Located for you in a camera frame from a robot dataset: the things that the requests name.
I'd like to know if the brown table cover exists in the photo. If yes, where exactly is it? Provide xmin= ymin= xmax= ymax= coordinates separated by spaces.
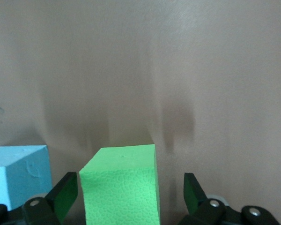
xmin=0 ymin=0 xmax=281 ymax=225

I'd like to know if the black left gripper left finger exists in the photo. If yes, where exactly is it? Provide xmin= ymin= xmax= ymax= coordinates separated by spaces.
xmin=22 ymin=172 xmax=78 ymax=225

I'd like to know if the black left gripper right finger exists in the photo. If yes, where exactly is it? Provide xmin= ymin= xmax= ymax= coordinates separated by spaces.
xmin=177 ymin=172 xmax=228 ymax=225

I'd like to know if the green foam cube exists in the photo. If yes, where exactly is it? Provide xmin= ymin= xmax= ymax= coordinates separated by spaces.
xmin=79 ymin=144 xmax=160 ymax=225

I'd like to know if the light blue foam cube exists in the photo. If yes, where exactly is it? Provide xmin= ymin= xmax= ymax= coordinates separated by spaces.
xmin=0 ymin=144 xmax=52 ymax=210

